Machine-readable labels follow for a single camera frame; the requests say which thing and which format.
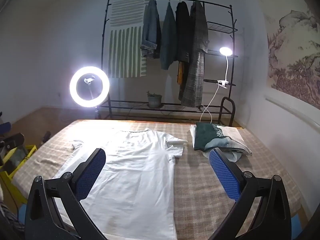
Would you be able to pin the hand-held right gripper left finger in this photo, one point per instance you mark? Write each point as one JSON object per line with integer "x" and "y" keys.
{"x": 91, "y": 175}

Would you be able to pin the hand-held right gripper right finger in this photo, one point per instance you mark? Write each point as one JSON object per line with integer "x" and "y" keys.
{"x": 223, "y": 175}

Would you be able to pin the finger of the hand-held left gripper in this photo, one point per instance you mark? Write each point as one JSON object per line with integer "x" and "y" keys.
{"x": 5, "y": 127}
{"x": 13, "y": 141}

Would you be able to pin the white t-shirt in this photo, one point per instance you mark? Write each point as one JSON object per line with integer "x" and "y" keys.
{"x": 132, "y": 180}

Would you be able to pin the black metal clothes rack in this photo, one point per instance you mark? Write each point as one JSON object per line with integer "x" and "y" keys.
{"x": 125, "y": 103}

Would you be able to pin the dark cloth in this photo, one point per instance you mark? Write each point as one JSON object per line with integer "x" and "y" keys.
{"x": 15, "y": 160}

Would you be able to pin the grey-blue folded garment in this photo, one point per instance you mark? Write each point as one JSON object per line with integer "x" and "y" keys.
{"x": 233, "y": 156}

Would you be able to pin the small black device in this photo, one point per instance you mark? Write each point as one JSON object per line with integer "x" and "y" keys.
{"x": 46, "y": 136}

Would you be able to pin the white folded garment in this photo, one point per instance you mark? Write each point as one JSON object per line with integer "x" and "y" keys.
{"x": 235, "y": 133}

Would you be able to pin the green patterned folded garment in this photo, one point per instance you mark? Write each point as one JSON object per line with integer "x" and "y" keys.
{"x": 206, "y": 135}

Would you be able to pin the yellow crate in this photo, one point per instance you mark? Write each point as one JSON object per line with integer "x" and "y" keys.
{"x": 15, "y": 192}

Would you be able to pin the grey striped cloth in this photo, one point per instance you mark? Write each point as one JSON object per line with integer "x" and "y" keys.
{"x": 8, "y": 220}

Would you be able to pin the potted plant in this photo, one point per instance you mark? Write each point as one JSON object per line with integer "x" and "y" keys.
{"x": 155, "y": 101}

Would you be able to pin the orange scarf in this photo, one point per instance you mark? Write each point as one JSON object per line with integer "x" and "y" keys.
{"x": 180, "y": 73}

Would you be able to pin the grey plaid coat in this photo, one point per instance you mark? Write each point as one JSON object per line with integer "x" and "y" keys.
{"x": 197, "y": 67}

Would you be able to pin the white clip lamp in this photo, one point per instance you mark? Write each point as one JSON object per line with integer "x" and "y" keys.
{"x": 225, "y": 50}

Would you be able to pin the teal jacket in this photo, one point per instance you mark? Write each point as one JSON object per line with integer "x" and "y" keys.
{"x": 168, "y": 37}

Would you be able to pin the black jacket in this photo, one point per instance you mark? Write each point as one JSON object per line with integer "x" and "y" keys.
{"x": 182, "y": 30}

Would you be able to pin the blue denim jacket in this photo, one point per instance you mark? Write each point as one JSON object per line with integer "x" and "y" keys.
{"x": 150, "y": 30}

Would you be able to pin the green striped wall hanging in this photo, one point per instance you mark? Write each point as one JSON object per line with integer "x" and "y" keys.
{"x": 122, "y": 52}

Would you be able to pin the landscape wall mural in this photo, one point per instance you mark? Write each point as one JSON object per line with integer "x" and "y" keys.
{"x": 295, "y": 55}

